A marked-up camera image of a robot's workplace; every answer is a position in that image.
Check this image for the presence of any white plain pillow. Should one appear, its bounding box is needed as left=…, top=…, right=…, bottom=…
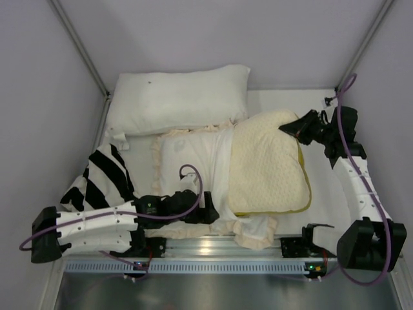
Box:
left=106, top=65, right=250, bottom=137

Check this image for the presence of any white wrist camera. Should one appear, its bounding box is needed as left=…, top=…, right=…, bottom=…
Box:
left=323, top=96, right=336, bottom=109
left=179, top=172, right=199, bottom=194

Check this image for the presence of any cream yellow-edged pillow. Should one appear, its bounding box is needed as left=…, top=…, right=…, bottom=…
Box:
left=228, top=110, right=312, bottom=216

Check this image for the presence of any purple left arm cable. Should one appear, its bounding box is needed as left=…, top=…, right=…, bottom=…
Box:
left=18, top=164, right=204, bottom=275

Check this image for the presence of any corner aluminium post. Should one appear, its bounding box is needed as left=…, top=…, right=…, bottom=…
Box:
left=334, top=0, right=397, bottom=92
left=47, top=0, right=110, bottom=98

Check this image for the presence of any grey plush cream-frilled pillowcase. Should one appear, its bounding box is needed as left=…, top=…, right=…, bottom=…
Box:
left=145, top=121, right=277, bottom=250

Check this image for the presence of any left corner aluminium post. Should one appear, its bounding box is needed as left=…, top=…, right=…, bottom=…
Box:
left=47, top=0, right=110, bottom=98

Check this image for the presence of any black white striped cloth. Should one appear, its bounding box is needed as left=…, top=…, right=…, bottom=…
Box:
left=60, top=143, right=136, bottom=212

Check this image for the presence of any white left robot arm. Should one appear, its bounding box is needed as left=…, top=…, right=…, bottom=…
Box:
left=30, top=190, right=219, bottom=264

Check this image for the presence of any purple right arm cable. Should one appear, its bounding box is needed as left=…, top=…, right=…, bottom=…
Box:
left=303, top=72, right=393, bottom=287

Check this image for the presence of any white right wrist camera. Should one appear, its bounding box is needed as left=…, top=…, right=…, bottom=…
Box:
left=323, top=96, right=336, bottom=109

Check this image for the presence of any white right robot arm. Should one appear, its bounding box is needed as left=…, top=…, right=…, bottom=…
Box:
left=280, top=107, right=407, bottom=272

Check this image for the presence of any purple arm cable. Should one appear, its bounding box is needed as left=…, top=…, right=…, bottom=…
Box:
left=18, top=164, right=204, bottom=275
left=303, top=72, right=393, bottom=287

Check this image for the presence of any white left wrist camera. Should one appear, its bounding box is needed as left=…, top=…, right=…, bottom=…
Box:
left=179, top=172, right=199, bottom=194

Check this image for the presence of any right corner aluminium post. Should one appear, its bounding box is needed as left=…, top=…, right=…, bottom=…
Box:
left=334, top=0, right=397, bottom=92

